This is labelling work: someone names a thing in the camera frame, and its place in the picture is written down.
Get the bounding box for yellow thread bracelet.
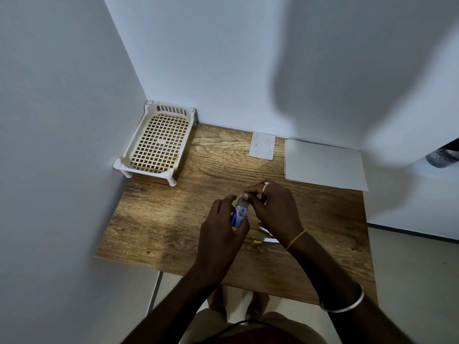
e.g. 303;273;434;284
285;230;307;251

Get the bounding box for white paper sheet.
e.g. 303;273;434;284
284;138;369;192

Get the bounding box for small white card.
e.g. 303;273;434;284
248;131;277;161

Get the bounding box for white plastic basket tray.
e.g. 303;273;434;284
113;100;198;187

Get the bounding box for small blue labelled bottle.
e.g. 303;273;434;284
231;196;250;230

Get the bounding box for white and yellow pen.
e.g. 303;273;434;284
252;227;280;245

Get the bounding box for beige shorts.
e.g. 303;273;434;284
179;307;335;344

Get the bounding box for person's right forearm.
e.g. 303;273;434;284
287;231;418;344

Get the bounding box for silver bangle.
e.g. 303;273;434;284
319;284;366;314

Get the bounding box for person's right hand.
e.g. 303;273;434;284
243;181;306;248

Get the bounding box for person's left hand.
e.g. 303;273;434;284
195;195;251;284

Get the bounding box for person's right foot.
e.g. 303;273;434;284
245;291;270;320

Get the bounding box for person's left forearm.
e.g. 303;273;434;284
121;266;225;344

